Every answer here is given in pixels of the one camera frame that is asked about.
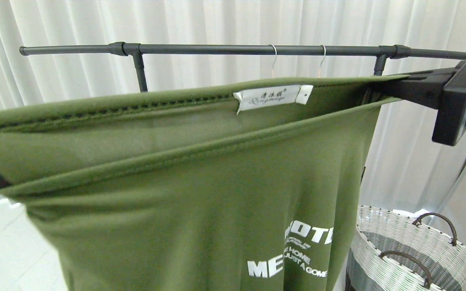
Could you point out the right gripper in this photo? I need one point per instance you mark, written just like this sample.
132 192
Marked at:
459 109

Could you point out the pink clothes hanger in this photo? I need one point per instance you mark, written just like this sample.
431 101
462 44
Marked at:
275 50
324 50

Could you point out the green garment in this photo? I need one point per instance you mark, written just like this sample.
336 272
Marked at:
176 202

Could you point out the white laundry basket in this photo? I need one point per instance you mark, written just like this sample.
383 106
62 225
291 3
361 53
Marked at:
403 242

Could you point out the black clothes rack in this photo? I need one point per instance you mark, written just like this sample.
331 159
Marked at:
196 49

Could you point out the white curtain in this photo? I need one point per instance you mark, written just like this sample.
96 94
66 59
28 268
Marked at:
176 20

